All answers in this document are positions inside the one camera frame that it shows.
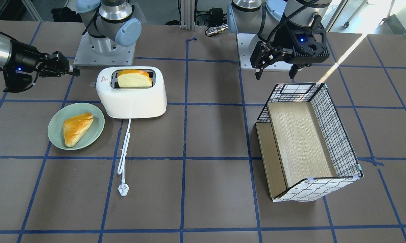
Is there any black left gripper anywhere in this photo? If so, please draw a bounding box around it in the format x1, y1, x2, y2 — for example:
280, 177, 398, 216
250, 23, 330, 80

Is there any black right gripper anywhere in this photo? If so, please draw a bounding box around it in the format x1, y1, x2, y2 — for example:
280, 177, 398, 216
3, 43, 80, 93

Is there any white two-slot toaster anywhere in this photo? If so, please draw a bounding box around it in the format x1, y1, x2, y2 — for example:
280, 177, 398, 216
96, 66, 167, 119

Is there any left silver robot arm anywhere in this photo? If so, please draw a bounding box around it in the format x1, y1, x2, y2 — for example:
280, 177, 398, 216
227, 0, 331, 79

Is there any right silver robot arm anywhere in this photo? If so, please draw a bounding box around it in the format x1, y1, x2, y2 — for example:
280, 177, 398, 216
0, 0, 142, 93

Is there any bread slice in toaster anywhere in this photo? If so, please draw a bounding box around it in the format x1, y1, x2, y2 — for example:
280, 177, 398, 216
117, 70, 153, 88

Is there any green round plate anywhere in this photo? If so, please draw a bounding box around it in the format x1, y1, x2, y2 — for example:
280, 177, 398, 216
48, 103, 105, 150

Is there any triangular golden pastry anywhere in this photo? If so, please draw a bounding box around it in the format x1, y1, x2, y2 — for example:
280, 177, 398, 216
62, 112, 94, 148

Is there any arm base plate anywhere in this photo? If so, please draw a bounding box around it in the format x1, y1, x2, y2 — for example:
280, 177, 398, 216
74, 33, 136, 67
236, 33, 295, 72

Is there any grid-patterned wire storage box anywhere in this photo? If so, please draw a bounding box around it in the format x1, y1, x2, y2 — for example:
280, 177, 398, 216
255, 83, 364, 203

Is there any aluminium frame post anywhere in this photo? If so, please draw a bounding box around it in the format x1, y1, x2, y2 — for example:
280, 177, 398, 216
178, 0, 196, 32

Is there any white toaster power cable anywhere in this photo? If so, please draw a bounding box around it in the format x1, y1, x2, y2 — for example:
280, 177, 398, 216
117, 118, 132, 197

